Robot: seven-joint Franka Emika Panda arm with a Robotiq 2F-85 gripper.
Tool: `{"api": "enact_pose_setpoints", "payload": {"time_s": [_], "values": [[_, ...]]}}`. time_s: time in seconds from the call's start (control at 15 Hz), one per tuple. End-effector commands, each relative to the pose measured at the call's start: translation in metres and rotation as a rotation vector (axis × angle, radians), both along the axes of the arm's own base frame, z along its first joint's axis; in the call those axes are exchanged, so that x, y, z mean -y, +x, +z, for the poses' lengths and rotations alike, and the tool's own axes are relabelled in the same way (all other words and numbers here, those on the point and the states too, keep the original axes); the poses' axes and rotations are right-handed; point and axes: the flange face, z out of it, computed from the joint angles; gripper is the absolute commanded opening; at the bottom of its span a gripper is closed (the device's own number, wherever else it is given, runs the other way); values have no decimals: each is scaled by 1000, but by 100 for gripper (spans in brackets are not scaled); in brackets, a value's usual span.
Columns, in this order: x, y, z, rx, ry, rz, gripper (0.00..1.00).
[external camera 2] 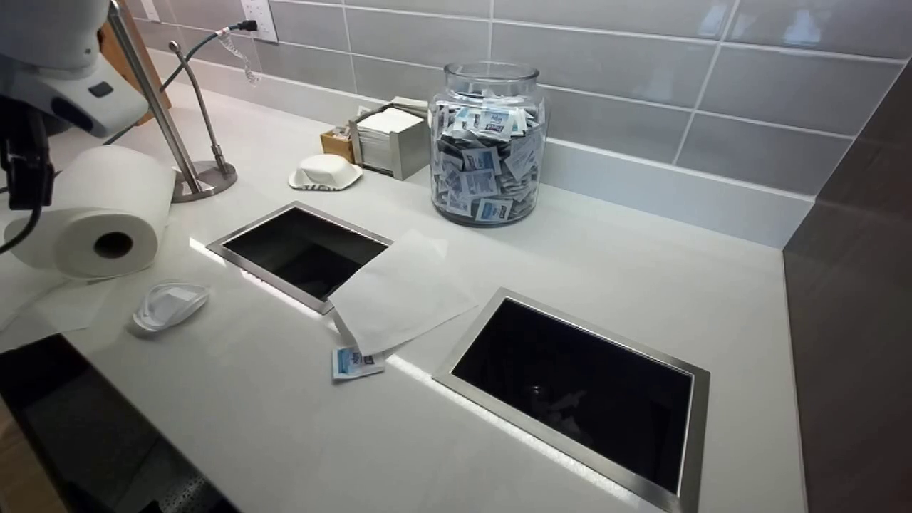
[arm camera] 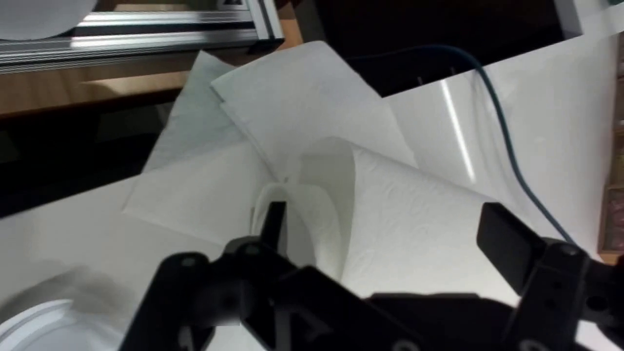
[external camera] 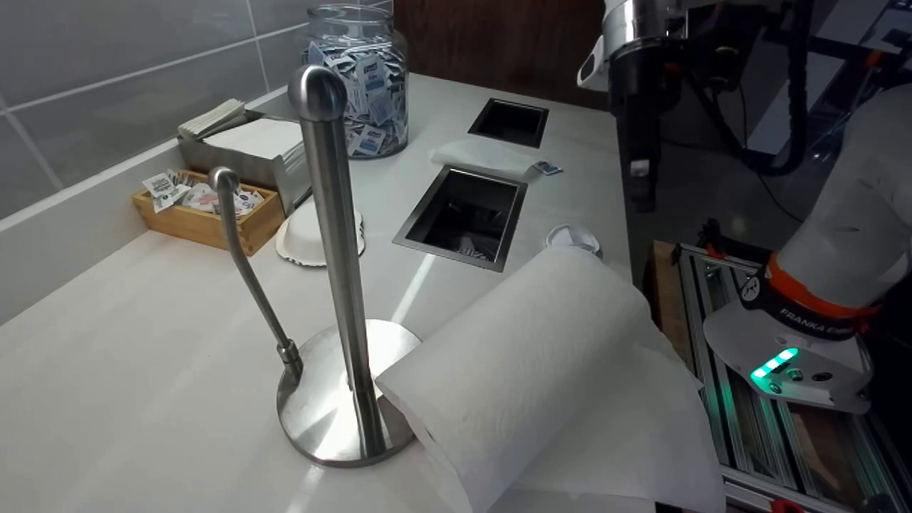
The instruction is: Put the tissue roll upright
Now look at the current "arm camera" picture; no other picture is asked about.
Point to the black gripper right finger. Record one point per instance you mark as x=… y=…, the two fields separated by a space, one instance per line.
x=552 y=285

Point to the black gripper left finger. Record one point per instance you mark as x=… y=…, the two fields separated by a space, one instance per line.
x=195 y=293

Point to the white tissue paper roll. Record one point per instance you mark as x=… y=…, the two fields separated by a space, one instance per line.
x=402 y=215

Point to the white plastic plate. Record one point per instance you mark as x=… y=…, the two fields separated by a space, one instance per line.
x=51 y=324

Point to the black flat panel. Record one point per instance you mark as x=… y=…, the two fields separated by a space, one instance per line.
x=441 y=26

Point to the white round dish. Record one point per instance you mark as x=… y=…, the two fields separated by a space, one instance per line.
x=39 y=16

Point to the aluminium extrusion rail frame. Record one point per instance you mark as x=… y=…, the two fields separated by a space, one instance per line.
x=162 y=39

